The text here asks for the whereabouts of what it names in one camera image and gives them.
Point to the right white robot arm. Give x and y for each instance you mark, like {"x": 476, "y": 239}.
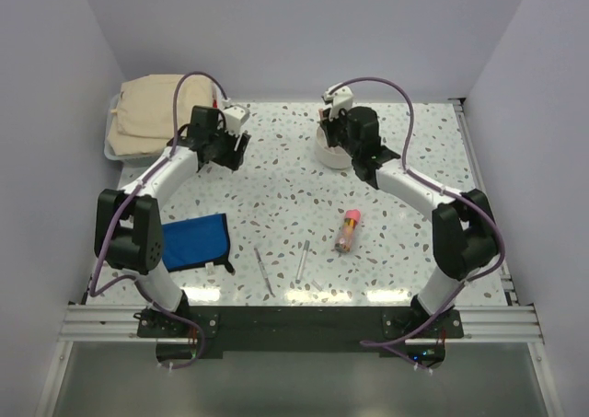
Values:
{"x": 465, "y": 237}

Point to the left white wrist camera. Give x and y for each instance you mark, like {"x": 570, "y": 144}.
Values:
{"x": 235, "y": 117}

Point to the aluminium frame rail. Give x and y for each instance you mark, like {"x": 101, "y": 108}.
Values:
{"x": 464, "y": 324}

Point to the blue fabric pouch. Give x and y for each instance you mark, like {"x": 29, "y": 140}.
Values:
{"x": 197, "y": 243}

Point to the round white divided organizer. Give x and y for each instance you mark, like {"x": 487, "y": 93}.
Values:
{"x": 331, "y": 157}

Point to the beige folded cloth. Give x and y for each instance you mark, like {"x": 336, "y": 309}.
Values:
{"x": 195, "y": 91}

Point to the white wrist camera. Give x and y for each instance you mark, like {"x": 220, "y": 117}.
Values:
{"x": 336, "y": 98}
{"x": 235, "y": 117}

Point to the thin metal craft knife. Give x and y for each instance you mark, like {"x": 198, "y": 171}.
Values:
{"x": 263, "y": 272}

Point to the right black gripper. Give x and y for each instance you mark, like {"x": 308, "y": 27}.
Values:
{"x": 329, "y": 125}

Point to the small clear plastic piece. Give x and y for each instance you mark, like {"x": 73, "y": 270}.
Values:
{"x": 317, "y": 284}

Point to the pink cap clear tube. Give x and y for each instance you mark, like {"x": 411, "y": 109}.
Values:
{"x": 344, "y": 240}

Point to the white plastic basket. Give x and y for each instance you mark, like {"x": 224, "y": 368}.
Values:
{"x": 124, "y": 157}

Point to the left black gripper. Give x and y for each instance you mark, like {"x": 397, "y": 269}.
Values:
{"x": 233, "y": 158}

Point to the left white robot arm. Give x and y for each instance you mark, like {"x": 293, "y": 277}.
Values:
{"x": 129, "y": 234}

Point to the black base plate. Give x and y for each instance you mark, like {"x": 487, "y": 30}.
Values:
{"x": 288, "y": 330}

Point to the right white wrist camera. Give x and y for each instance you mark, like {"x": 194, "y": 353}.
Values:
{"x": 336, "y": 98}

